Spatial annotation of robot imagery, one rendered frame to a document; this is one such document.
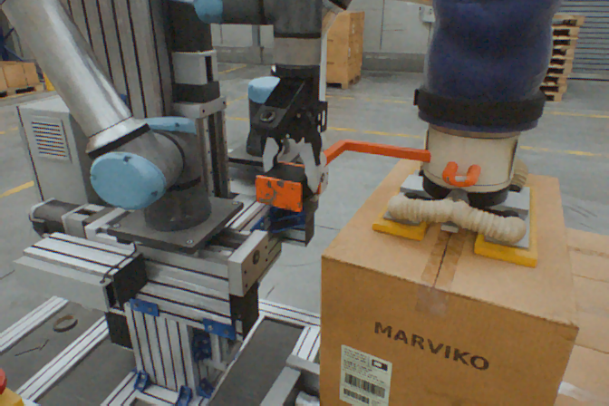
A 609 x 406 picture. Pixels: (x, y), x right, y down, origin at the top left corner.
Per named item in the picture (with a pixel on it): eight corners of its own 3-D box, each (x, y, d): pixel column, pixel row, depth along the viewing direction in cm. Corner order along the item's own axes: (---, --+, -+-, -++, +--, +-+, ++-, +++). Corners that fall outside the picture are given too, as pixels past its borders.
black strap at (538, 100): (543, 130, 67) (548, 107, 66) (401, 116, 77) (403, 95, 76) (540, 103, 86) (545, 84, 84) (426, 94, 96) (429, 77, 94)
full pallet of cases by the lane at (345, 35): (346, 89, 782) (352, -13, 713) (296, 85, 815) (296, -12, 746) (361, 79, 886) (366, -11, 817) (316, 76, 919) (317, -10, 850)
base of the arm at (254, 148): (237, 153, 134) (236, 124, 130) (257, 140, 147) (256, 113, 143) (279, 159, 129) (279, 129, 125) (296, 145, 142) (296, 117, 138)
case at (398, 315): (521, 500, 73) (580, 327, 57) (318, 409, 90) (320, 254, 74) (526, 301, 122) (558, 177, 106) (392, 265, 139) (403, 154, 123)
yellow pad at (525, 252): (536, 269, 70) (542, 244, 68) (472, 255, 74) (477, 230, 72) (535, 194, 98) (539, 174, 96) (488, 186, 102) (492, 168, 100)
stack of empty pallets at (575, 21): (565, 101, 670) (587, 15, 619) (491, 97, 706) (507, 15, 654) (552, 88, 781) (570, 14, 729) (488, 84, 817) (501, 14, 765)
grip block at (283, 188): (299, 212, 67) (299, 185, 65) (256, 202, 71) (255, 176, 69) (321, 193, 74) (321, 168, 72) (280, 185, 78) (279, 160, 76)
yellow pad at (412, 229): (421, 242, 78) (424, 219, 76) (371, 230, 82) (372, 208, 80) (450, 179, 106) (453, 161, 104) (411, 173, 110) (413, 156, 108)
